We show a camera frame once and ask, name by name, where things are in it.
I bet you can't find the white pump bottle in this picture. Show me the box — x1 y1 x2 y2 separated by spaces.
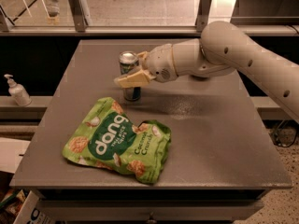
5 74 32 106

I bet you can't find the metal railing post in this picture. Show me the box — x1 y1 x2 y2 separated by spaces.
195 0 212 32
68 0 92 32

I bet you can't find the green dang chips bag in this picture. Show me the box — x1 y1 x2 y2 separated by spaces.
62 97 171 184

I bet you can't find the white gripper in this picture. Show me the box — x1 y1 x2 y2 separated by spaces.
114 44 178 89

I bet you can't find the grey table drawer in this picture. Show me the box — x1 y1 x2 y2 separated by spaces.
37 200 263 223

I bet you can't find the left metal railing post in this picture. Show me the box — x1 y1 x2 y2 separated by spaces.
68 0 92 32

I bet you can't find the white cardboard box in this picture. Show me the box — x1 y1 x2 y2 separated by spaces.
13 191 55 224

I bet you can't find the red bull can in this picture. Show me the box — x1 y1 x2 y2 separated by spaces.
119 51 141 101

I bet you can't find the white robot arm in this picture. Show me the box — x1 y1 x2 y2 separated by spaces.
114 21 299 121

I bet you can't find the right metal railing post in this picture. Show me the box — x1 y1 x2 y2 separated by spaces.
195 0 212 32

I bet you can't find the black floor cable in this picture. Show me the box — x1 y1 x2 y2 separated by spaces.
270 119 299 148

